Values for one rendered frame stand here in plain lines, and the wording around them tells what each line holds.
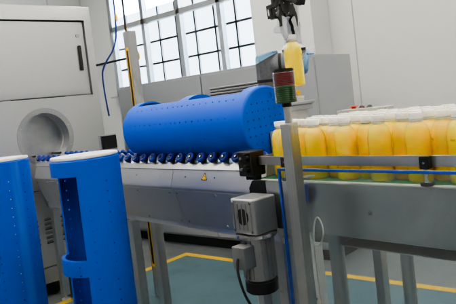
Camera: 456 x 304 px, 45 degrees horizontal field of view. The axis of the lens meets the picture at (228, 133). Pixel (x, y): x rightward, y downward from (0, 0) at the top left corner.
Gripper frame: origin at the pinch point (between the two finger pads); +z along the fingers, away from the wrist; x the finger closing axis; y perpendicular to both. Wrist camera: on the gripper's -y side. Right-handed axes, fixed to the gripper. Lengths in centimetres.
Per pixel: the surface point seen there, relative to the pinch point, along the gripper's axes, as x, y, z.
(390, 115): 12, -45, 36
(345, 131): 20, -34, 39
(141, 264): 13, 118, 92
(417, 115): 19, -58, 37
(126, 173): 19, 108, 43
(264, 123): 6.2, 15.4, 30.7
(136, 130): 20, 89, 23
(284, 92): 41, -32, 25
